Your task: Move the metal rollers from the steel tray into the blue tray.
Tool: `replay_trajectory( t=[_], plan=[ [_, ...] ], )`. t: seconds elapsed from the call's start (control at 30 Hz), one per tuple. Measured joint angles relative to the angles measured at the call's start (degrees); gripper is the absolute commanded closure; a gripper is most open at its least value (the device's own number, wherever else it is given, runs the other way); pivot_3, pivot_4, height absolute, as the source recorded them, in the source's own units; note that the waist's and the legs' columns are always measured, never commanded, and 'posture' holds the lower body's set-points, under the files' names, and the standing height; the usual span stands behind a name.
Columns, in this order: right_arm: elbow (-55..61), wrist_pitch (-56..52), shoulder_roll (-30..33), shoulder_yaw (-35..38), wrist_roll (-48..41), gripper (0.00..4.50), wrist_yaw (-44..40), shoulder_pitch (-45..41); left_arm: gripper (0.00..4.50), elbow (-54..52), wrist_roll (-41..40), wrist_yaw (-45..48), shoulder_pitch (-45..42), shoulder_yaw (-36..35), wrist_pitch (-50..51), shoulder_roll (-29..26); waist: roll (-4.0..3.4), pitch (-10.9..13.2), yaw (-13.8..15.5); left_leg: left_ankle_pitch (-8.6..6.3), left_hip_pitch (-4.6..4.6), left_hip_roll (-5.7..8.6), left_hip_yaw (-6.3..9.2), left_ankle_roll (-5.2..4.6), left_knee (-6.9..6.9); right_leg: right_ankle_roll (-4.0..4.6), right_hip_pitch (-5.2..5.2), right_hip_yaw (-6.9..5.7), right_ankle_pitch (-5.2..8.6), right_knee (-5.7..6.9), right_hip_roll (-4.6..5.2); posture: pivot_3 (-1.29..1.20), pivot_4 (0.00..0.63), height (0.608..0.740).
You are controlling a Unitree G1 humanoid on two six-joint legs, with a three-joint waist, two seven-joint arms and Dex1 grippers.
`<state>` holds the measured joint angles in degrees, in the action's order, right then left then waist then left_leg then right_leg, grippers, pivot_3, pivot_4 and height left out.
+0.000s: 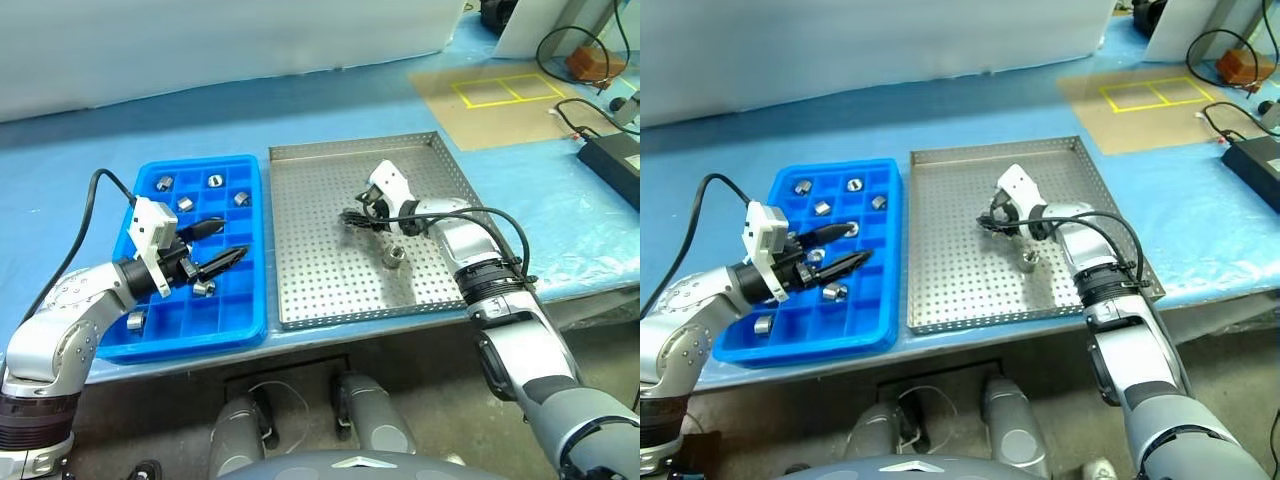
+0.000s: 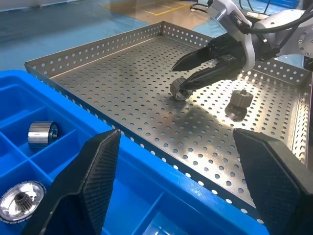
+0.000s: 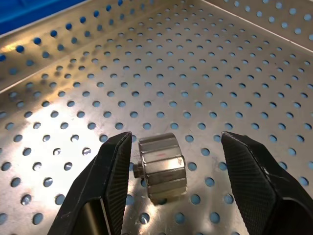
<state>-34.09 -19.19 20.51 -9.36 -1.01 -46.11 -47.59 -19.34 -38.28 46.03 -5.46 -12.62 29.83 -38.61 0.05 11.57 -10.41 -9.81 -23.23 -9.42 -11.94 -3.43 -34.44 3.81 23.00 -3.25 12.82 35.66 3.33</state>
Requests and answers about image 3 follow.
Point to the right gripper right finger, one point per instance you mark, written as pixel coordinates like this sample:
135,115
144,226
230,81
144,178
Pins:
256,186

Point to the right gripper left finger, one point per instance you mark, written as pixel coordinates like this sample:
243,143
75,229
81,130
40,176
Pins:
110,171

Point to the perforated metal tray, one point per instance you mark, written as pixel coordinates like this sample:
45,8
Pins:
171,73

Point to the blue compartment tray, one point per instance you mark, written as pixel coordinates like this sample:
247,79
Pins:
24,12

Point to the steel nut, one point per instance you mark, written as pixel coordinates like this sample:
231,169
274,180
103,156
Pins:
161,166

